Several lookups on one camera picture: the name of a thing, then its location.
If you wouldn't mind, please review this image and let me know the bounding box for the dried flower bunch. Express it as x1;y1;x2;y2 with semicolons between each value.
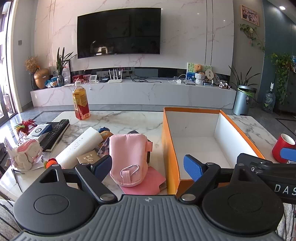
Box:
25;56;41;73

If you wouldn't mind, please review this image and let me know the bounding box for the pink fabric pouch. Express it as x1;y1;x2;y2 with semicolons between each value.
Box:
109;134;154;188

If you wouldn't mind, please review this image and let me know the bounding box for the white cylinder tube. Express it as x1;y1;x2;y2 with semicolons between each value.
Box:
55;126;103;169

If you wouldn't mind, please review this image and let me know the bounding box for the clear water jug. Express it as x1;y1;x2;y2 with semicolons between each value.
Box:
263;82;276;114

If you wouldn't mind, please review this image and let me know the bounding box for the red green feather shuttlecock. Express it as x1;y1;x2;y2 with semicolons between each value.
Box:
14;119;38;135

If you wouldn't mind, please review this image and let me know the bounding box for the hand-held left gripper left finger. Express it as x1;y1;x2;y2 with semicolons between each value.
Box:
39;155;118;203

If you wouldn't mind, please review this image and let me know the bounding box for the orange cardboard box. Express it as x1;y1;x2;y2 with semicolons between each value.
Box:
161;107;266;196

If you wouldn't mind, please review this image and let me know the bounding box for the blue and white box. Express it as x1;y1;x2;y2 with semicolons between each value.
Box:
26;123;53;143

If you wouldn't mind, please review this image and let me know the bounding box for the silver trash can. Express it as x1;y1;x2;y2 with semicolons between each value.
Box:
233;85;257;116

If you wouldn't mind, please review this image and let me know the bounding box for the golden round jar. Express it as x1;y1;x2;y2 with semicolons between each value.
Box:
34;68;50;89

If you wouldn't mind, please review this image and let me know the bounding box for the green plant in glass vase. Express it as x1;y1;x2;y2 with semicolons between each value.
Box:
56;47;77;87

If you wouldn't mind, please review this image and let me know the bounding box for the plastic-sleeved label tag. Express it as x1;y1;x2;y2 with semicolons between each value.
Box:
97;137;110;160

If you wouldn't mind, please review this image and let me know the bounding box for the long-leaf potted plant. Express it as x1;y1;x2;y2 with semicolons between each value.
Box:
228;65;261;93

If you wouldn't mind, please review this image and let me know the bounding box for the orange crochet fruit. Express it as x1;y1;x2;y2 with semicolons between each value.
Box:
42;158;59;170

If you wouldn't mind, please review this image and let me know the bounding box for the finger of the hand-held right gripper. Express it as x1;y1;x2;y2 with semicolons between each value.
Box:
280;146;296;161
236;153;274;172

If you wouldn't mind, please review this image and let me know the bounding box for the white marble television console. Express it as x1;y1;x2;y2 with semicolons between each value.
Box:
30;78;238;110

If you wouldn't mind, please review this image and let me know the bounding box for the green and blue painted card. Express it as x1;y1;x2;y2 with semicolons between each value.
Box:
186;62;212;82

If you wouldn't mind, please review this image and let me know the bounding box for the dark grey gift box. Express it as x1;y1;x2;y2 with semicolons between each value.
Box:
128;130;152;164

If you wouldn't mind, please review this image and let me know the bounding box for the pink notebook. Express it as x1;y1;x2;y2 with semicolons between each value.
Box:
120;166;166;195

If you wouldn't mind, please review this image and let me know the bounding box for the black remote control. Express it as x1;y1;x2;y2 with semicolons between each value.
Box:
40;119;70;149

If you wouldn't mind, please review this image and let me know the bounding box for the hanging vine plant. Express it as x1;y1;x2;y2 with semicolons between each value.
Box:
239;23;265;53

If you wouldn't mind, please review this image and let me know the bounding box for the blue snack bag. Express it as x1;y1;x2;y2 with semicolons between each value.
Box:
45;76;59;88

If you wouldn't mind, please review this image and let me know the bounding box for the pink white crochet bunny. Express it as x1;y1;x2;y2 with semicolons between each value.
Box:
11;139;43;171

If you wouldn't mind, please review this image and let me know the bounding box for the yellow tea bottle red label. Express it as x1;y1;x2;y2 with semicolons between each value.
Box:
72;81;91;120

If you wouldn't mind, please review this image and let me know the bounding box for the printed paper card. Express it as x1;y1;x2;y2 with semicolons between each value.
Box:
4;136;14;151

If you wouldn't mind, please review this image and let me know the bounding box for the glass balcony door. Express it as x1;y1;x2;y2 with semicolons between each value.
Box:
0;0;19;127

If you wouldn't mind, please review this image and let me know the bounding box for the framed wall picture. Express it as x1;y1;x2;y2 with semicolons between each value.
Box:
240;4;260;26

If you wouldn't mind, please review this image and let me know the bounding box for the brown plush bear blue outfit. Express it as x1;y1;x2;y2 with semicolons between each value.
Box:
98;127;114;145

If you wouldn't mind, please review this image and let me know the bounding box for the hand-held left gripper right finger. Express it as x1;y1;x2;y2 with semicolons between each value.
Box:
177;154;255;202

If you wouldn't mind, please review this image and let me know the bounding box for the red cup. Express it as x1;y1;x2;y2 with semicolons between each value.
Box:
271;133;296;164

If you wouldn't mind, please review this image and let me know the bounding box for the trailing pothos plant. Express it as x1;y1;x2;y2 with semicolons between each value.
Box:
269;53;294;105

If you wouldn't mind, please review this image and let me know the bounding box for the dark cabinet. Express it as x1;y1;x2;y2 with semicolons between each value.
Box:
275;69;296;115

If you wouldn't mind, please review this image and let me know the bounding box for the small brown card box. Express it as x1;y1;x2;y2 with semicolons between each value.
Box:
76;149;100;165

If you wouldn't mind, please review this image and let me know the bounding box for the silver carabiner clip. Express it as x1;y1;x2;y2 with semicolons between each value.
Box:
120;165;140;176

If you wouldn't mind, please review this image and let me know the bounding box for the white charger with cable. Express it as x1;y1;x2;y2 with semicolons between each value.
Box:
169;74;187;84

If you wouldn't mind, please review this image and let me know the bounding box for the black flat screen television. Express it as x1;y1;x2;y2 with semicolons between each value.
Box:
77;7;162;59

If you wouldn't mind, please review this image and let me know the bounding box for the white router with antennas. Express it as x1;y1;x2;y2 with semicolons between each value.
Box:
107;69;123;83

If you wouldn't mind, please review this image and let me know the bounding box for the thin metal stick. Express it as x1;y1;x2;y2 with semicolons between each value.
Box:
11;169;24;193

